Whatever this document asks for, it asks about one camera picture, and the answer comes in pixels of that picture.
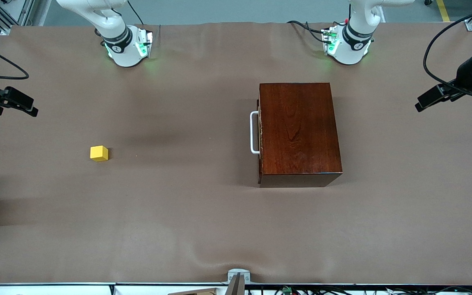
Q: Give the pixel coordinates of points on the brown cardboard piece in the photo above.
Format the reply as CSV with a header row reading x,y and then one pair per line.
x,y
194,291

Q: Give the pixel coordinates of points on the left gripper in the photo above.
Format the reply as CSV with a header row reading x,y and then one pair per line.
x,y
466,75

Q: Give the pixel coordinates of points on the wooden drawer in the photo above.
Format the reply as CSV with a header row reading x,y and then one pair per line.
x,y
258,168

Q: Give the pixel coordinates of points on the yellow block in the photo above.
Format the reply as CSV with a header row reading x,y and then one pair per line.
x,y
98,153

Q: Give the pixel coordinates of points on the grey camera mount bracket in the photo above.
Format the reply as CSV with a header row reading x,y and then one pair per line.
x,y
238,275

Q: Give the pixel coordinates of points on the small green connector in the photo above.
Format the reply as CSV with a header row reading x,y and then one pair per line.
x,y
287,290

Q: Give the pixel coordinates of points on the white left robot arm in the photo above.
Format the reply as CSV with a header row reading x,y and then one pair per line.
x,y
352,45

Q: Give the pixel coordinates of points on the dark brown wooden cabinet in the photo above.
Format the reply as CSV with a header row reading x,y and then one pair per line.
x,y
301,135

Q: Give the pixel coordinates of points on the aluminium frame with black rails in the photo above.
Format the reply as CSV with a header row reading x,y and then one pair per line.
x,y
22,12

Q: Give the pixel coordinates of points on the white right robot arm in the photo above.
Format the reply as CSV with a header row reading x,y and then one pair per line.
x,y
121,49

